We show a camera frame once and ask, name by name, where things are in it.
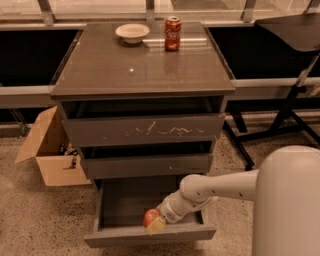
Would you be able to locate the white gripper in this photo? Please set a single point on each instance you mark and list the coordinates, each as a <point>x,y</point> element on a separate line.
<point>167,209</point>

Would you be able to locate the red apple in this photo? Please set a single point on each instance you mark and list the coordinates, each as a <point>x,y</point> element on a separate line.
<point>150,216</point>

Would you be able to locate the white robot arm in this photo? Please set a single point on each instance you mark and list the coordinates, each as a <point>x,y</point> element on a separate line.
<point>285,190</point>

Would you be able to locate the grey bottom drawer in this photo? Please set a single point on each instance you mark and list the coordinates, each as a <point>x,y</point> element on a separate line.
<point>121,205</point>

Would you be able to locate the grey drawer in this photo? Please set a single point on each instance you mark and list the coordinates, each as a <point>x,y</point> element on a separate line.
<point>121,205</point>
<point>142,121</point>
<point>147,160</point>

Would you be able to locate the grey middle drawer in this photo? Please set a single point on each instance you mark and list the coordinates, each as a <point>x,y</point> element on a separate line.
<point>147,160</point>

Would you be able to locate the grey top drawer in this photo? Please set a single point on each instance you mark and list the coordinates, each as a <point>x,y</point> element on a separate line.
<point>142,121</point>

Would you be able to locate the grey drawer cabinet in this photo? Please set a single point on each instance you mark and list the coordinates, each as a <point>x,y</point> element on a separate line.
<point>104,67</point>

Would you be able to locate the open cardboard box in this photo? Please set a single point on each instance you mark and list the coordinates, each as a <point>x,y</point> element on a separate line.
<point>47,143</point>

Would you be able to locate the white bowl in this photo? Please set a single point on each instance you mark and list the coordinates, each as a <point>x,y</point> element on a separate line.
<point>132,33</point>

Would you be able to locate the red cola can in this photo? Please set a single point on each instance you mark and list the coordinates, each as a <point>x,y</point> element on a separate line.
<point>172,30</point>

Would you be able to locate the black rolling stand table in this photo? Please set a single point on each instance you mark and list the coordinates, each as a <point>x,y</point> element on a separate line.
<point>299,33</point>

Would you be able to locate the grey window sill rail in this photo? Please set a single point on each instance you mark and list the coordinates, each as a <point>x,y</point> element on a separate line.
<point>245,89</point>

